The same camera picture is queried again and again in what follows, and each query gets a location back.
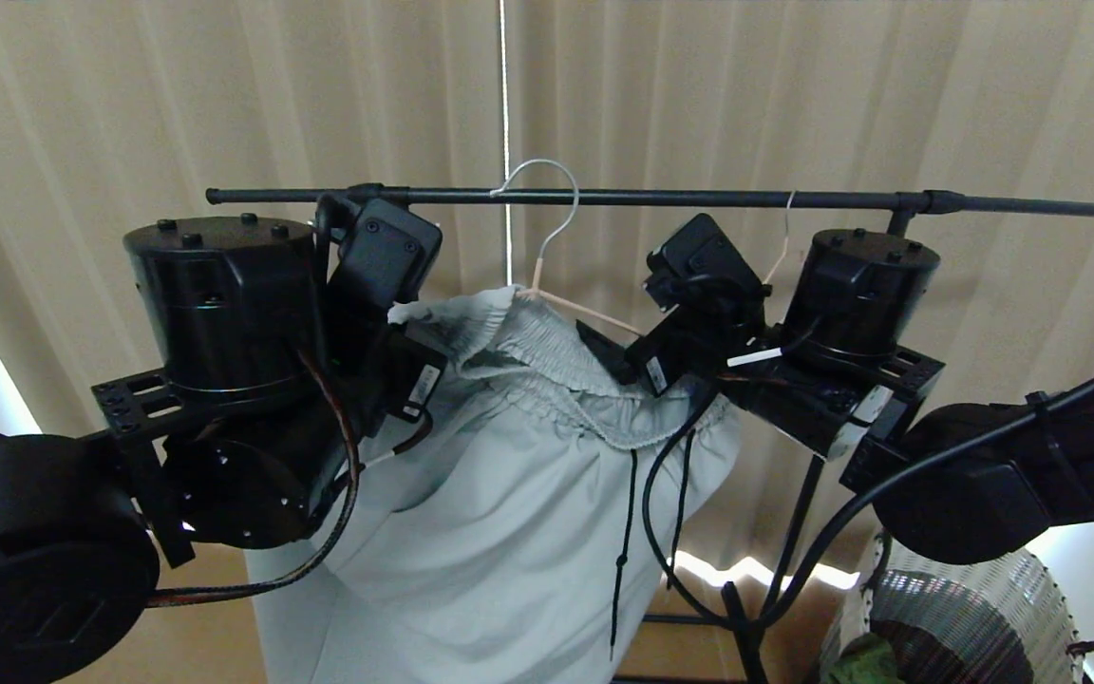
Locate beige curtain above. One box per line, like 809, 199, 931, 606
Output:
0, 0, 1094, 571

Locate black clothes rack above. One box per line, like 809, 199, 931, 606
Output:
205, 183, 1094, 684

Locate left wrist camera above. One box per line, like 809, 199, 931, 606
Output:
322, 197, 443, 319

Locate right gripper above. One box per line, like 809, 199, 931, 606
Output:
623, 318, 892, 462

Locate pale grey shorts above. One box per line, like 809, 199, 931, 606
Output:
245, 285, 743, 684

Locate green garment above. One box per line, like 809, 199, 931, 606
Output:
827, 635, 904, 684

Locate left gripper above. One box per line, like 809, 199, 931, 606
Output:
162, 323, 450, 550

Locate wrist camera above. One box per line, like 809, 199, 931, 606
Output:
322, 197, 443, 319
644, 214, 768, 326

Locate white laundry basket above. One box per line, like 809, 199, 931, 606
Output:
818, 532, 1094, 684

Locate pink clothes hanger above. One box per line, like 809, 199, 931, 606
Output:
762, 190, 797, 286
490, 159, 645, 335

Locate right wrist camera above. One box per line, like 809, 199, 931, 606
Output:
644, 214, 768, 326

